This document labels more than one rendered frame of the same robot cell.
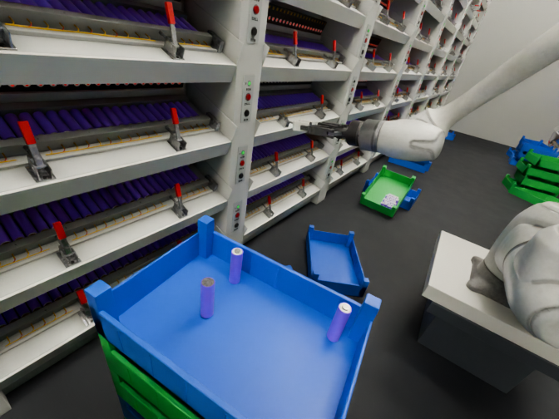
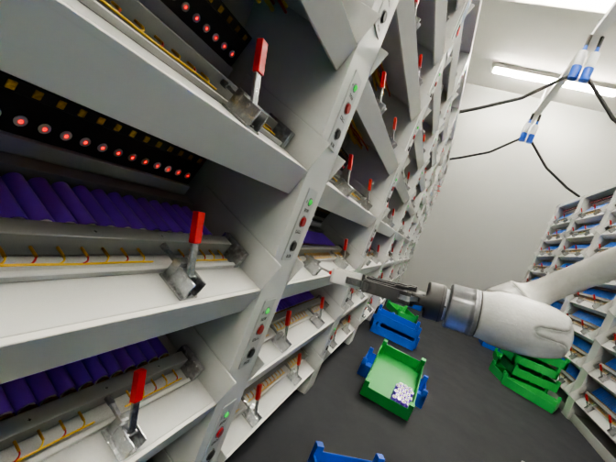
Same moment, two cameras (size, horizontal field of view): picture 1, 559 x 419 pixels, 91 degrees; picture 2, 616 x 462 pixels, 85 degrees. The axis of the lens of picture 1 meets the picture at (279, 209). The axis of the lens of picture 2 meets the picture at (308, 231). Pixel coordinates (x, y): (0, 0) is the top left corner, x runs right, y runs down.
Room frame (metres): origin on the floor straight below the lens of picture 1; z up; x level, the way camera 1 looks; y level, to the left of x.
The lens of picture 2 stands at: (0.24, 0.24, 0.63)
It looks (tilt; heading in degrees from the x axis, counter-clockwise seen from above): 4 degrees down; 348
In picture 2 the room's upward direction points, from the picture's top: 22 degrees clockwise
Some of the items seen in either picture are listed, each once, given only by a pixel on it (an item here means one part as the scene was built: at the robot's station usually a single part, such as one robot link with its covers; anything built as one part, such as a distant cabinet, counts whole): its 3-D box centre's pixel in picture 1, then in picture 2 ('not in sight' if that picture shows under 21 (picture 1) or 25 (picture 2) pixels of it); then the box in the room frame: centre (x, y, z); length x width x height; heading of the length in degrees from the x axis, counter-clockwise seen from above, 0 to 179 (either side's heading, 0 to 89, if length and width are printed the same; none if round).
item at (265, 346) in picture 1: (242, 315); not in sight; (0.23, 0.02, 0.44); 0.30 x 0.20 x 0.08; 67
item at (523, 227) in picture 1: (541, 245); not in sight; (0.61, -0.67, 0.41); 0.18 x 0.16 x 0.22; 153
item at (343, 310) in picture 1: (338, 322); not in sight; (0.25, -0.11, 0.44); 0.02 x 0.02 x 0.06
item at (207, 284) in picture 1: (207, 298); not in sight; (0.25, 0.07, 0.44); 0.02 x 0.02 x 0.06
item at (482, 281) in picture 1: (508, 277); not in sight; (0.64, -0.69, 0.27); 0.22 x 0.18 x 0.06; 148
